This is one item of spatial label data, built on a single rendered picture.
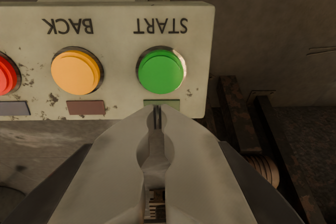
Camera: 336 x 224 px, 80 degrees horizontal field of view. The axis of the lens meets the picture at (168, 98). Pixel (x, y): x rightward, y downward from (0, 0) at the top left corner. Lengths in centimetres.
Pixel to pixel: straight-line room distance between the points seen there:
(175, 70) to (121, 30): 6
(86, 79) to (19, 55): 6
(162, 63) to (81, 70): 7
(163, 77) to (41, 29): 11
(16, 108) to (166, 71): 15
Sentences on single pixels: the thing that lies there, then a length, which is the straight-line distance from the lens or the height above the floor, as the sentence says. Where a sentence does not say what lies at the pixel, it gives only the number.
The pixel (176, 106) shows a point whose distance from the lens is 20.
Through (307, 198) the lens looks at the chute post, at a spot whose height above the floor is 53.
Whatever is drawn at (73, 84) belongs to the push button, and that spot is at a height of 61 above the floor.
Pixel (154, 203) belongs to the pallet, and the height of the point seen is 14.
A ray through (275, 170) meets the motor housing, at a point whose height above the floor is 48.
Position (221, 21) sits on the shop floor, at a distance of 87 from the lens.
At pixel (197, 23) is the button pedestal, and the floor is 59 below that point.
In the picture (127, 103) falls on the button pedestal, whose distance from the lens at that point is 20.
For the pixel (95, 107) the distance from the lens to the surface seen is 21.
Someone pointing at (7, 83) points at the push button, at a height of 61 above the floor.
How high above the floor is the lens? 74
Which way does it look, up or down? 41 degrees down
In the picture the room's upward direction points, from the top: 179 degrees clockwise
